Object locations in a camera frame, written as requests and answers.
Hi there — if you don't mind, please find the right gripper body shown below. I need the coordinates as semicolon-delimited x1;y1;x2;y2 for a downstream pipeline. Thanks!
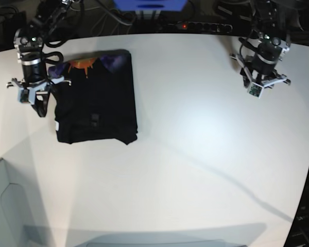
6;63;72;95

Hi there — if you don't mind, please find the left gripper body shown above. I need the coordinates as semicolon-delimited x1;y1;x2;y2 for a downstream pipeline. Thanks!
230;54;291;89

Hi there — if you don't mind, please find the black T-shirt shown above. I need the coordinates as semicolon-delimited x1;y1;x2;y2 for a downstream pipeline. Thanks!
48;49;138;145

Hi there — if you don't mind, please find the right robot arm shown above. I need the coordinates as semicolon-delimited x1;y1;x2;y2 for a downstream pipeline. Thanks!
6;1;73;117

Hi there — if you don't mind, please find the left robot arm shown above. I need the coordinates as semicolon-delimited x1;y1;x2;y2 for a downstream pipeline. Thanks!
230;1;291;89

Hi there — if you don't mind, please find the black equipment box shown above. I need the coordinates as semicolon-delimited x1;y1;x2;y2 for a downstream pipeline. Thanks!
3;11;26;46

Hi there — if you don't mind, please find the black power strip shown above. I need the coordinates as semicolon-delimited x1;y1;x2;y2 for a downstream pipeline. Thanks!
169;22;233;34

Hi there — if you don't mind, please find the blue plastic box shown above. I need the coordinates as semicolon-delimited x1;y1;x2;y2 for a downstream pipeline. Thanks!
114;0;187;11

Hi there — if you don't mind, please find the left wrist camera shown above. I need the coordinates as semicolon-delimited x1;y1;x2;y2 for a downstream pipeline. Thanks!
247;82;265;98

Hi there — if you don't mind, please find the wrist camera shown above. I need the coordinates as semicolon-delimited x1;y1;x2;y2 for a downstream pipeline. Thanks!
18;88;36;105
247;82;265;98

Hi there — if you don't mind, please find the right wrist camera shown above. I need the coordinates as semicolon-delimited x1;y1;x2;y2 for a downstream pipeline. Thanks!
18;88;36;105

